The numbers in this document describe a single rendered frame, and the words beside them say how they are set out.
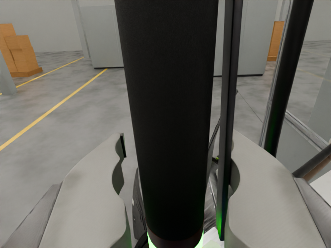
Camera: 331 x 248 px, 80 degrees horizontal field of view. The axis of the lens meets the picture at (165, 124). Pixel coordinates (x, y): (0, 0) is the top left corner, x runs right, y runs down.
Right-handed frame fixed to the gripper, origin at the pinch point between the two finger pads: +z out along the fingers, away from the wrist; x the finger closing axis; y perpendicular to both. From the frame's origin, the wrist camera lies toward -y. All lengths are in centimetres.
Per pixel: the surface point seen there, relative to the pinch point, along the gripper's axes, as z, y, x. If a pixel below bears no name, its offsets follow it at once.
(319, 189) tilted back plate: 21.0, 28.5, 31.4
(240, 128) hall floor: 256, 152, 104
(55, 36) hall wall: 1236, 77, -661
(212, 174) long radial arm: 36, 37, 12
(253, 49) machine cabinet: 534, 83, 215
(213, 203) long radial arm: 24.3, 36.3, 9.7
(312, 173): 8.2, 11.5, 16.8
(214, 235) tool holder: 0.5, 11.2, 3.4
